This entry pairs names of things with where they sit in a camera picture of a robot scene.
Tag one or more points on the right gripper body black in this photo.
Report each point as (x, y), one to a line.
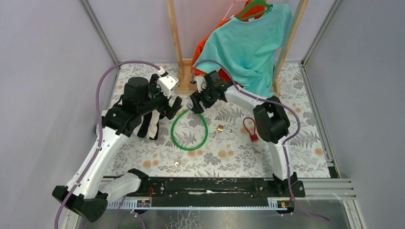
(207, 98)

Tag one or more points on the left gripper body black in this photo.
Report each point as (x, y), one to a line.
(155, 101)

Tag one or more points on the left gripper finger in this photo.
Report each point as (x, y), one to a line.
(171, 110)
(153, 83)

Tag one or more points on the brass padlock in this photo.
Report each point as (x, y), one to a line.
(221, 128)

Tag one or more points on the red cable lock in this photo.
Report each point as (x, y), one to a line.
(250, 126)

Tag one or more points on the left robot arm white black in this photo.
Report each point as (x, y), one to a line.
(84, 194)

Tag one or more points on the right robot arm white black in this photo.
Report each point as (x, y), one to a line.
(270, 117)

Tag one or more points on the orange garment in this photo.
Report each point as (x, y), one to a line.
(202, 47)

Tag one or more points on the black white striped cloth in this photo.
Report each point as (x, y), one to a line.
(149, 126)

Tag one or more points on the wooden clothes rack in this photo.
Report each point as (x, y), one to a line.
(184, 64)

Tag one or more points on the floral table mat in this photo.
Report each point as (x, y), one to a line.
(228, 154)

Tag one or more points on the teal t-shirt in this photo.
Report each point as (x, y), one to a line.
(279, 22)

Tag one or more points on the pink hanger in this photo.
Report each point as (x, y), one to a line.
(235, 7)

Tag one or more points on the green hanger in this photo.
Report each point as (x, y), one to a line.
(253, 9)

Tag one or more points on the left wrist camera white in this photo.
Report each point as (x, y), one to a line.
(167, 82)

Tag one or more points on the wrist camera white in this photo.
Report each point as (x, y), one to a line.
(201, 83)
(167, 82)

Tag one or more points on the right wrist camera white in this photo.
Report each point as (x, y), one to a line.
(201, 83)

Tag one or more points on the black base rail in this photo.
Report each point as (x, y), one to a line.
(178, 192)

